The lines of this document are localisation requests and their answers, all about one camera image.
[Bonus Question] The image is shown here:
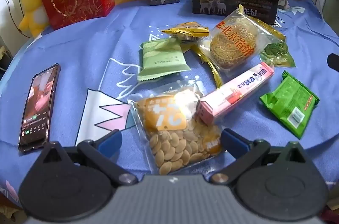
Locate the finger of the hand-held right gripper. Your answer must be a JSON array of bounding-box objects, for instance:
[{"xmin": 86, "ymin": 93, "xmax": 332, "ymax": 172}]
[{"xmin": 328, "ymin": 53, "xmax": 339, "ymax": 69}]

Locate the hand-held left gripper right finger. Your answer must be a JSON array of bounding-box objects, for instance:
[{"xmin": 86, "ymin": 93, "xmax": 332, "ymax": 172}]
[{"xmin": 212, "ymin": 129, "xmax": 315, "ymax": 185}]

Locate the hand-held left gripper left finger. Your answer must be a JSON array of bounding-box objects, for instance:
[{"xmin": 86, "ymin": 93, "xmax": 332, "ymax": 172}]
[{"xmin": 36, "ymin": 130, "xmax": 138, "ymax": 186}]

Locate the long pink carton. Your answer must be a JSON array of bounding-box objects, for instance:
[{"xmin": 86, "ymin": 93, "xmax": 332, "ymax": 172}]
[{"xmin": 195, "ymin": 63, "xmax": 274, "ymax": 126}]

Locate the dark green pickle packet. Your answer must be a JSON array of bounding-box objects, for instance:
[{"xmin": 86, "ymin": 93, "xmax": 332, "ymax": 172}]
[{"xmin": 260, "ymin": 41, "xmax": 296, "ymax": 68}]

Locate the pumpkin seed packet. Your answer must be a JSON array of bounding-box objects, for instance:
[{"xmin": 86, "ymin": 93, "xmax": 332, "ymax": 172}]
[{"xmin": 128, "ymin": 81, "xmax": 225, "ymax": 175}]

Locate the bright green snack packet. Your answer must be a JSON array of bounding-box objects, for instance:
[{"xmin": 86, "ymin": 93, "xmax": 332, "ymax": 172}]
[{"xmin": 259, "ymin": 71, "xmax": 321, "ymax": 140}]

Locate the light green snack packet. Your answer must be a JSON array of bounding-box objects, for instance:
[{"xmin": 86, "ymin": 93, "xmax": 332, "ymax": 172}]
[{"xmin": 137, "ymin": 38, "xmax": 191, "ymax": 82}]

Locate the clear sesame cake packet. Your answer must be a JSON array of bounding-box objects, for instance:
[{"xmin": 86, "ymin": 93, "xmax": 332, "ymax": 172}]
[{"xmin": 192, "ymin": 4, "xmax": 287, "ymax": 88}]

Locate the yellow snack packet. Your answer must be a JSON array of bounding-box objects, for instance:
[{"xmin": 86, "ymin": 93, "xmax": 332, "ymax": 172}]
[{"xmin": 161, "ymin": 22, "xmax": 210, "ymax": 41}]

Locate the blue printed tablecloth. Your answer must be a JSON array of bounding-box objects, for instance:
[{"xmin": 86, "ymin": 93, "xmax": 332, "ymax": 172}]
[{"xmin": 0, "ymin": 0, "xmax": 339, "ymax": 210}]

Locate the black smartphone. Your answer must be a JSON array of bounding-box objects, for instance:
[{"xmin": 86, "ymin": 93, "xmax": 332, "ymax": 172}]
[{"xmin": 18, "ymin": 64, "xmax": 62, "ymax": 153}]

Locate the yellow duck plush toy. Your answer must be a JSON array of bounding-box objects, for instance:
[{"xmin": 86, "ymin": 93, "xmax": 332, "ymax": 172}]
[{"xmin": 18, "ymin": 0, "xmax": 49, "ymax": 37}]

